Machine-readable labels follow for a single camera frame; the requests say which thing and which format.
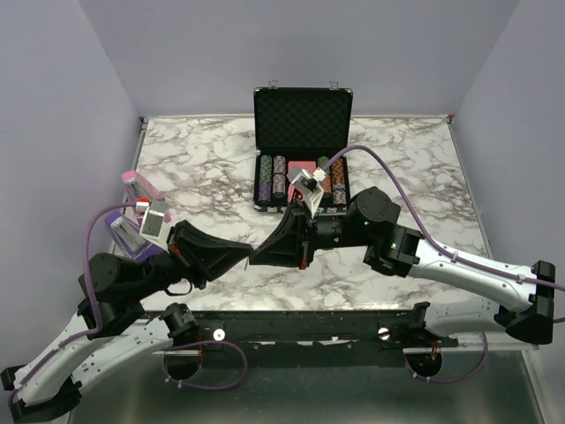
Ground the aluminium extrusion frame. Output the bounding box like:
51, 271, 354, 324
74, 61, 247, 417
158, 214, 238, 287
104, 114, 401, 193
52, 308, 548, 424

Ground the purple metronome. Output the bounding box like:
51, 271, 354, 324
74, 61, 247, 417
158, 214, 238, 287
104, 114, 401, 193
104, 211, 162, 262

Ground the black poker chip case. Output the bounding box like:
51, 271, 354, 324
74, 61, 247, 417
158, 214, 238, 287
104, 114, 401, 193
253, 82, 353, 213

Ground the grey poker chip stack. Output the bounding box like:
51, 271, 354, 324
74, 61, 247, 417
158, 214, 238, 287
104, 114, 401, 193
272, 155, 286, 199

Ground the pink metronome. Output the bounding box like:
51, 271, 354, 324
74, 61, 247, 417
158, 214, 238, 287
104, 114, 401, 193
121, 170, 171, 226

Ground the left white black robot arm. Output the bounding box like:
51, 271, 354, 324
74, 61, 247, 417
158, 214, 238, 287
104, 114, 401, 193
1, 221, 252, 423

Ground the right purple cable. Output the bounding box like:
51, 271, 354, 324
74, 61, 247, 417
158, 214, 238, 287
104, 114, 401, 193
317, 144, 565, 385

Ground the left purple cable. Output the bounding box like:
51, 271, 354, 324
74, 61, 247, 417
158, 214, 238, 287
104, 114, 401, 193
7, 198, 248, 410

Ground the purple cable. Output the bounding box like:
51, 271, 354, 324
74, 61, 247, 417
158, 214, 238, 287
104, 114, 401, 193
7, 198, 248, 410
317, 144, 565, 385

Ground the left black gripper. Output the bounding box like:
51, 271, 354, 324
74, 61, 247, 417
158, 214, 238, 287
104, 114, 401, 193
132, 221, 256, 301

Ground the green poker chip stack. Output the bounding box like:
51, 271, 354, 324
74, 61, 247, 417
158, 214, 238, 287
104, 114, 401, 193
259, 155, 273, 184

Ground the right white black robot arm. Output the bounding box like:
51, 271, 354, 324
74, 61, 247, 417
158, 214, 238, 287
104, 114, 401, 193
249, 187, 556, 346

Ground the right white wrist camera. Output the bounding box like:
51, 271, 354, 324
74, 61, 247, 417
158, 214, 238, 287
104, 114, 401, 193
287, 167, 327, 218

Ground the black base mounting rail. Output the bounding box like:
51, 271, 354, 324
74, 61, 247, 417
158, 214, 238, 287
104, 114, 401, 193
169, 306, 458, 368

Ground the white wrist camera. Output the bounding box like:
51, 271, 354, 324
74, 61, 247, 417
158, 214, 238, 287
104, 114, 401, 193
139, 201, 168, 249
287, 167, 327, 218

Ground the pink playing card deck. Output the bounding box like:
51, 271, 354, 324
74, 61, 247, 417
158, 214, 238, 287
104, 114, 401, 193
288, 161, 317, 202

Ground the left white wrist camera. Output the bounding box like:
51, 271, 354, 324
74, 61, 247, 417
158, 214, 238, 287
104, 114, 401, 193
139, 201, 168, 249

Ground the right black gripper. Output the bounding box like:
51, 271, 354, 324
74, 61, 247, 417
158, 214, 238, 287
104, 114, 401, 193
251, 197, 373, 268

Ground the purple poker chip stack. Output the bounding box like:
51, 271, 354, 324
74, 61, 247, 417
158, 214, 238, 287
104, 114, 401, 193
258, 181, 272, 204

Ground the orange poker chip stack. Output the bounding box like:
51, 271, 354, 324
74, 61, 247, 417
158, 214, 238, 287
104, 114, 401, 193
331, 158, 345, 189

